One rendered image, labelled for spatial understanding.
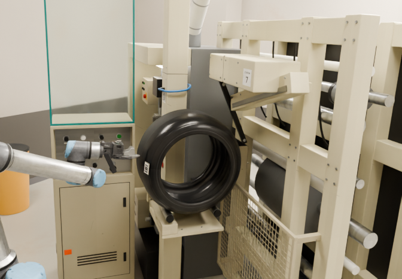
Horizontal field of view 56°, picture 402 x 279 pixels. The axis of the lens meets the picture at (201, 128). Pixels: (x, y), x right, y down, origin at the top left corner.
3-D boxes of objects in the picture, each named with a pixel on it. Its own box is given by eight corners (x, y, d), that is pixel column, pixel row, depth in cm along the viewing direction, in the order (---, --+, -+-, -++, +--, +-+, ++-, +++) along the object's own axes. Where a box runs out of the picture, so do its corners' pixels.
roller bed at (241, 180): (214, 179, 268) (216, 139, 261) (233, 178, 273) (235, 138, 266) (224, 190, 250) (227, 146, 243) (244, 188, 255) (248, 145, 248)
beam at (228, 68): (207, 78, 234) (209, 52, 230) (245, 78, 242) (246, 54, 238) (251, 93, 178) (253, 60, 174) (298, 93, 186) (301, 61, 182)
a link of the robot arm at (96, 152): (90, 161, 193) (89, 155, 202) (100, 161, 195) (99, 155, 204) (92, 144, 192) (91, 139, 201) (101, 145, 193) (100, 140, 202)
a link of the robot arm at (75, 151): (64, 157, 197) (66, 138, 197) (89, 158, 201) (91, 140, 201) (64, 160, 188) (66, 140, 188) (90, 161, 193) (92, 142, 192)
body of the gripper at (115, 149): (125, 145, 198) (101, 143, 194) (123, 160, 200) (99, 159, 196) (123, 141, 205) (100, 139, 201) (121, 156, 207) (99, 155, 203)
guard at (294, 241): (216, 262, 274) (222, 171, 257) (219, 261, 274) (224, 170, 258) (280, 362, 191) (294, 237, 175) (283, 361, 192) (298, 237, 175)
